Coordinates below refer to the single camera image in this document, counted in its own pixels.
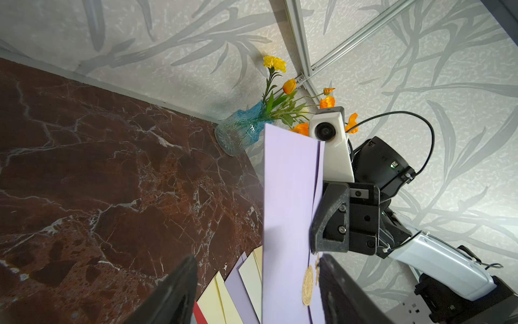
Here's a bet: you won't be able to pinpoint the blue glass vase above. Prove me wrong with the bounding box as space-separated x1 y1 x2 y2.
214 101 273 157

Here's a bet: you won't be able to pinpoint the pale yellow envelope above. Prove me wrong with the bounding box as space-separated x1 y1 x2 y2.
197 271 244 324

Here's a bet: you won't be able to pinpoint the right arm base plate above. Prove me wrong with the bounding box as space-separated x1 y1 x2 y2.
385 293 434 324

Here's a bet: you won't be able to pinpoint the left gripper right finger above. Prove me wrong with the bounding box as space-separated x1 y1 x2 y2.
318 254 391 324

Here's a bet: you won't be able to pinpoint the horizontal aluminium frame bar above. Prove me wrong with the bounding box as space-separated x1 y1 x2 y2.
299 0 415 85

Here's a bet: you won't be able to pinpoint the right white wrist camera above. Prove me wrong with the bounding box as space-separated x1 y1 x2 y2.
309 107 355 183

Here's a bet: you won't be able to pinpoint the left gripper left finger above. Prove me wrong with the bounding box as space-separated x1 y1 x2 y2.
125 255 198 324

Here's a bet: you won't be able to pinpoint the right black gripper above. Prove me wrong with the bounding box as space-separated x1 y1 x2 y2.
309 182 411 258

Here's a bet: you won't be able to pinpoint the lilac envelope with gold seal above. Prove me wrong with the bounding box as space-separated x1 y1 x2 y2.
262 125 325 323

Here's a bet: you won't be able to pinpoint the red envelope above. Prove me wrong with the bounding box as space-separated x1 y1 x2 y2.
191 302 207 324

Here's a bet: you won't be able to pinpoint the orange and yellow flowers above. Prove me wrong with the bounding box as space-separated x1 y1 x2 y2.
261 55 336 136

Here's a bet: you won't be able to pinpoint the cream white envelope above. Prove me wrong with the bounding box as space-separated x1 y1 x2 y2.
239 246 263 323

